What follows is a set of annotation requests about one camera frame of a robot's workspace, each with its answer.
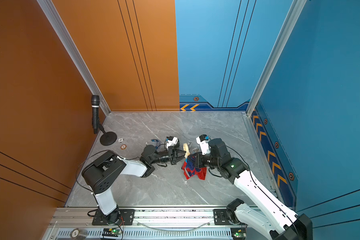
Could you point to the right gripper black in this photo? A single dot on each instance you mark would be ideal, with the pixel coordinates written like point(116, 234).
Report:
point(198, 162)

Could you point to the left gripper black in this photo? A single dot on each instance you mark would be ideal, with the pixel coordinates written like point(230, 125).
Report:
point(172, 155)

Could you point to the red and blue cloth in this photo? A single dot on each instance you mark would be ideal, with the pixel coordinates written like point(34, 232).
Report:
point(190, 170)

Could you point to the beige band watch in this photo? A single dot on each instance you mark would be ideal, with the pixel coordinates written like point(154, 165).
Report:
point(186, 150)

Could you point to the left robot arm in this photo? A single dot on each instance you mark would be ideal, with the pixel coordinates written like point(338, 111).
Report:
point(103, 172)

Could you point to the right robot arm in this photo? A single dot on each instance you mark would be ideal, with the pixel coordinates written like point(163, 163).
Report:
point(238, 173)

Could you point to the black microphone on stand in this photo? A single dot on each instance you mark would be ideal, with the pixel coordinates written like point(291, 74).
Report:
point(107, 138)

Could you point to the green circuit board right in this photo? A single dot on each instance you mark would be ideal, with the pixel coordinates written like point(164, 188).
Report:
point(238, 234)

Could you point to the green circuit board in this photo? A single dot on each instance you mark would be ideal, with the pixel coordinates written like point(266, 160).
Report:
point(238, 234)
point(111, 234)

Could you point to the green circuit board left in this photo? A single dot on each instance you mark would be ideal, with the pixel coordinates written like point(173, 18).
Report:
point(111, 234)

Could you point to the silver tape roll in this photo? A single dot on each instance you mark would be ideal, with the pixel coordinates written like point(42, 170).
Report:
point(79, 234)

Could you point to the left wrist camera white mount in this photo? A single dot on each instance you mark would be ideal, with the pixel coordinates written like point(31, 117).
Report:
point(172, 142)

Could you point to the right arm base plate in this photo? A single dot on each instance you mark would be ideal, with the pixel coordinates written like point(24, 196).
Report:
point(224, 217)

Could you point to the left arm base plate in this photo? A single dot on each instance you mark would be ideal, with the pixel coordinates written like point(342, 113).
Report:
point(118, 217)

